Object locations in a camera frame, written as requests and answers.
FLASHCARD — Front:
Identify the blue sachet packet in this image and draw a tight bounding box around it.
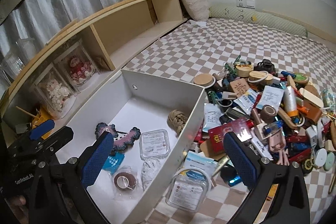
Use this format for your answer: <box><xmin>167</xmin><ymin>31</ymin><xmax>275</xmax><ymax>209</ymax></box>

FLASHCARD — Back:
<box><xmin>102</xmin><ymin>152</ymin><xmax>125</xmax><ymax>174</ymax></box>

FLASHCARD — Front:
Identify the person left hand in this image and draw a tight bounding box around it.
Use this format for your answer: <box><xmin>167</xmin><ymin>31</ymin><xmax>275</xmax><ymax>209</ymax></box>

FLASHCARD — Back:
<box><xmin>9</xmin><ymin>196</ymin><xmax>26</xmax><ymax>209</ymax></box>

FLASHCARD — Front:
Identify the red box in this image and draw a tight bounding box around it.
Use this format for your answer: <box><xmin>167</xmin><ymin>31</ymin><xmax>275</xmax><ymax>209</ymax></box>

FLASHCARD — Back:
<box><xmin>207</xmin><ymin>117</ymin><xmax>255</xmax><ymax>155</ymax></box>

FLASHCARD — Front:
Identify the pink carabiner clip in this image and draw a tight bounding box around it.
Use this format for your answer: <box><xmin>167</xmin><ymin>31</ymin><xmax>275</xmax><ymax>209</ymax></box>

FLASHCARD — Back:
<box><xmin>269</xmin><ymin>131</ymin><xmax>289</xmax><ymax>166</ymax></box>

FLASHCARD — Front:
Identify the crocheted purple pink ornament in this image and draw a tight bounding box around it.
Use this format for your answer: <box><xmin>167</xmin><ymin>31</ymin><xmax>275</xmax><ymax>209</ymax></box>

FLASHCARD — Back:
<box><xmin>94</xmin><ymin>122</ymin><xmax>141</xmax><ymax>156</ymax></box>

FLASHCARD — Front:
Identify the wooden bedside shelf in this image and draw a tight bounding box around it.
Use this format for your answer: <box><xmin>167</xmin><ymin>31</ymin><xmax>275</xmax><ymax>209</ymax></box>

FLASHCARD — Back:
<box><xmin>1</xmin><ymin>0</ymin><xmax>186</xmax><ymax>130</ymax></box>

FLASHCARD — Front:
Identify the brown tape roll in bag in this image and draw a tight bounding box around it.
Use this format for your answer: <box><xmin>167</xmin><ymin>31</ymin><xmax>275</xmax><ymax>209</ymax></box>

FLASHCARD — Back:
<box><xmin>112</xmin><ymin>166</ymin><xmax>139</xmax><ymax>201</ymax></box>

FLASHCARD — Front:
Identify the black round badge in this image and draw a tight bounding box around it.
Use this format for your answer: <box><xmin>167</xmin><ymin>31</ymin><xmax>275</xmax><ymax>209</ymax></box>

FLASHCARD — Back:
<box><xmin>301</xmin><ymin>159</ymin><xmax>314</xmax><ymax>175</ymax></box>

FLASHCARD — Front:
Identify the clear plastic case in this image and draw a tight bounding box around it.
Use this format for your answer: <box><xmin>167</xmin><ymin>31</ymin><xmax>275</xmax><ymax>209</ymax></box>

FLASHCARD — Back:
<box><xmin>165</xmin><ymin>168</ymin><xmax>212</xmax><ymax>213</ymax></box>

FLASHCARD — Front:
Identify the clear lidded container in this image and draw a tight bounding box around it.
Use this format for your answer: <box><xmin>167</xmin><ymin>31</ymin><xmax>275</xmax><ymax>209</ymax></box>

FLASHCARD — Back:
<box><xmin>139</xmin><ymin>129</ymin><xmax>170</xmax><ymax>160</ymax></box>

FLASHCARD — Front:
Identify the white round tape measure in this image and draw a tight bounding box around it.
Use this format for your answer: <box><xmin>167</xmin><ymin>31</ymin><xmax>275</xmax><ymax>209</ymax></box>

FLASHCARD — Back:
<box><xmin>314</xmin><ymin>148</ymin><xmax>327</xmax><ymax>168</ymax></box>

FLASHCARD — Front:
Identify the white storage box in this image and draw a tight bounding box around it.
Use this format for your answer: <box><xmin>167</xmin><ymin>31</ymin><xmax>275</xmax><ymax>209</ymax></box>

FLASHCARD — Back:
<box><xmin>56</xmin><ymin>70</ymin><xmax>205</xmax><ymax>223</ymax></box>

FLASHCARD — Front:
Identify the white bottle orange cap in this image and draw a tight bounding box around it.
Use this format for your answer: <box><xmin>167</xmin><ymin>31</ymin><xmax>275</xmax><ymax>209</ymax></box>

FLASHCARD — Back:
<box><xmin>283</xmin><ymin>86</ymin><xmax>298</xmax><ymax>117</ymax></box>

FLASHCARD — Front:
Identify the mint round tape measure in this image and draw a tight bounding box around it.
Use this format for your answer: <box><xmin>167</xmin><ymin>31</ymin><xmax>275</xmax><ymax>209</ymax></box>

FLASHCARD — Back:
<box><xmin>323</xmin><ymin>152</ymin><xmax>335</xmax><ymax>171</ymax></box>

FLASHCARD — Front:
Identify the gold lighter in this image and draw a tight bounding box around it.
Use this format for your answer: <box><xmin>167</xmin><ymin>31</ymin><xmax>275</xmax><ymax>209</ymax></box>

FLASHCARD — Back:
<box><xmin>328</xmin><ymin>174</ymin><xmax>336</xmax><ymax>194</ymax></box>

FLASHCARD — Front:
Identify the round wooden lid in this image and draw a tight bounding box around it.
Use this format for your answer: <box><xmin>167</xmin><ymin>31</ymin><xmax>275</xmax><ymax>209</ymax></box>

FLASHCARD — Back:
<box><xmin>193</xmin><ymin>73</ymin><xmax>215</xmax><ymax>88</ymax></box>

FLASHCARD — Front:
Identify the checkered bed sheet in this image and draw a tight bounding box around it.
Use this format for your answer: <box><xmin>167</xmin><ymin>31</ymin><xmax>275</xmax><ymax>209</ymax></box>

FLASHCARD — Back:
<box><xmin>126</xmin><ymin>19</ymin><xmax>335</xmax><ymax>223</ymax></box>

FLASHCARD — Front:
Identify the grey curtain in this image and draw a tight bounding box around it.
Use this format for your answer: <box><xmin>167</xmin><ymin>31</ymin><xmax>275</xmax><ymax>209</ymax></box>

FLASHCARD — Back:
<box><xmin>0</xmin><ymin>0</ymin><xmax>164</xmax><ymax>77</ymax></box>

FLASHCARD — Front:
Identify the green long bolster pillow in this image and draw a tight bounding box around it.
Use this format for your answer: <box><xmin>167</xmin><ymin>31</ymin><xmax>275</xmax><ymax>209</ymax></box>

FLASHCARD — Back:
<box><xmin>209</xmin><ymin>3</ymin><xmax>307</xmax><ymax>36</ymax></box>

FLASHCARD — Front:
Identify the fluffy white pillow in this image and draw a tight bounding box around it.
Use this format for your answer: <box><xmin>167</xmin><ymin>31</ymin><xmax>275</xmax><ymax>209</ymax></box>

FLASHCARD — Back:
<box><xmin>182</xmin><ymin>0</ymin><xmax>210</xmax><ymax>22</ymax></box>

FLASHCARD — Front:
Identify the wall power socket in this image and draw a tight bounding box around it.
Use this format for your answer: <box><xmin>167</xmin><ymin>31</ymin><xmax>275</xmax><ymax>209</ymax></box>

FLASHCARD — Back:
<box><xmin>236</xmin><ymin>0</ymin><xmax>255</xmax><ymax>9</ymax></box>

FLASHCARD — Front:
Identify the white wall panel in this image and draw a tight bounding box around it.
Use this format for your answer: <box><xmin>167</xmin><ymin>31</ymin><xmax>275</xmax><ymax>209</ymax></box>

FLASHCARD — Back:
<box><xmin>255</xmin><ymin>0</ymin><xmax>335</xmax><ymax>35</ymax></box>

